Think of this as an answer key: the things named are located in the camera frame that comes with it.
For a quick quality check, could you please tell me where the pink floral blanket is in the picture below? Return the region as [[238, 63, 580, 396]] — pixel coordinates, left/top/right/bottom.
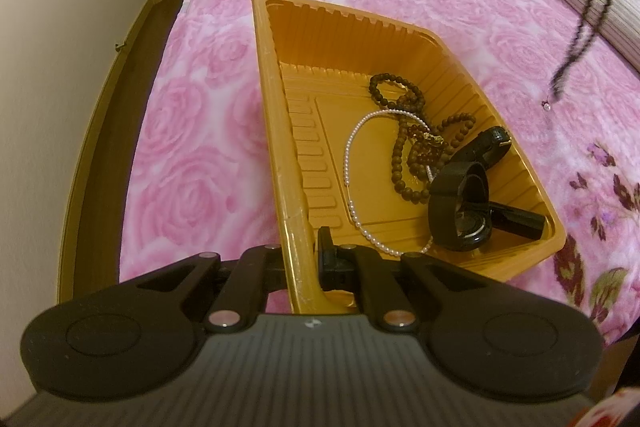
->
[[120, 0, 640, 348]]

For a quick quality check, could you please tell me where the yellow plastic tray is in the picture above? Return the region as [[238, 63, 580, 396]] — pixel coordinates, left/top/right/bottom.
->
[[251, 0, 567, 315]]

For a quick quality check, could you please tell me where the dark bead necklace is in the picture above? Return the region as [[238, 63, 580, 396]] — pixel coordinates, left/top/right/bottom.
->
[[544, 0, 633, 110]]

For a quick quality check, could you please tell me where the wooden baseboard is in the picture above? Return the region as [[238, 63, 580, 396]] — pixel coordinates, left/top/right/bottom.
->
[[57, 0, 151, 303]]

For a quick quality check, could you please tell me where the brown bed frame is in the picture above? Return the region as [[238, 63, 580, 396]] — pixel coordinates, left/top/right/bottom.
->
[[602, 337, 640, 395]]

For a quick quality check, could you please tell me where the brown wooden bead necklace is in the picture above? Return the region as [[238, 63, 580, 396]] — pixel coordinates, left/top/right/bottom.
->
[[368, 73, 477, 202]]

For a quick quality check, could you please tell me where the white pearl necklace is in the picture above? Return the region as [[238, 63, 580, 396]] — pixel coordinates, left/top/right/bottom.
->
[[342, 109, 436, 258]]

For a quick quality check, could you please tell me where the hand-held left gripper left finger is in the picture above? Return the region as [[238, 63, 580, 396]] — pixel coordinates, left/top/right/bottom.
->
[[135, 245, 290, 335]]

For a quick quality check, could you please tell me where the black cylinder tube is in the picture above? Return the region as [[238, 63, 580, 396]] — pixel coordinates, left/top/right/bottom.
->
[[487, 202, 547, 240]]

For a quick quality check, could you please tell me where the black wrist watch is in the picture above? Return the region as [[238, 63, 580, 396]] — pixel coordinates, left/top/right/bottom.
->
[[428, 126, 511, 253]]

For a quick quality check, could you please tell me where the red floral printed cloth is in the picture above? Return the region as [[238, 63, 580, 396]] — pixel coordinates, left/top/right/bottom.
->
[[585, 394, 640, 427]]

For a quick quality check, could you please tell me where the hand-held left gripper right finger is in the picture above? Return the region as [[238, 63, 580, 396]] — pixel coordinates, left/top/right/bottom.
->
[[316, 227, 485, 333]]

